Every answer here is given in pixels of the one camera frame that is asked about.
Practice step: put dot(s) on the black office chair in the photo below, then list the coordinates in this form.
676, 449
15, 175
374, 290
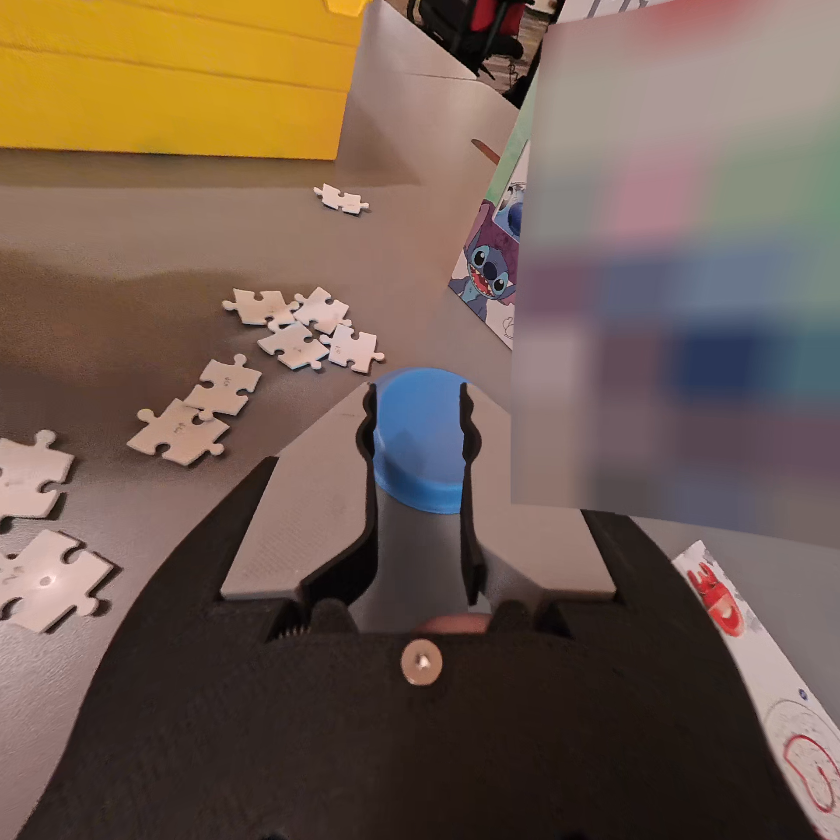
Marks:
459, 26

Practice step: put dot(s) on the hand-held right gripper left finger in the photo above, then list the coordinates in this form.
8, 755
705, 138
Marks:
308, 512

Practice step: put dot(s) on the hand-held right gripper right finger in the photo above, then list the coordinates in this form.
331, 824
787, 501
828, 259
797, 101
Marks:
538, 551

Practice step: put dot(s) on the yellow plastic box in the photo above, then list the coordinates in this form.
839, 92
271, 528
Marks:
164, 98

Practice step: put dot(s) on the printed cartoon puzzle box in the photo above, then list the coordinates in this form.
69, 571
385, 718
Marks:
489, 262

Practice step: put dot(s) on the small white puzzle piece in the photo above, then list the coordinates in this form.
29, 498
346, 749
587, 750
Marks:
341, 199

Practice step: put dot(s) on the small brown tab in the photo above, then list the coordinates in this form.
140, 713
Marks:
485, 151

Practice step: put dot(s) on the scatter of white puzzle pieces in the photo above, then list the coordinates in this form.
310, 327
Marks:
177, 433

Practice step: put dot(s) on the white printed instruction leaflet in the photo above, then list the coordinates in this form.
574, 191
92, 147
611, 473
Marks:
781, 682

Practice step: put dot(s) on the blue round plastic stand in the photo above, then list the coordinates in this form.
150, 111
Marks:
420, 426

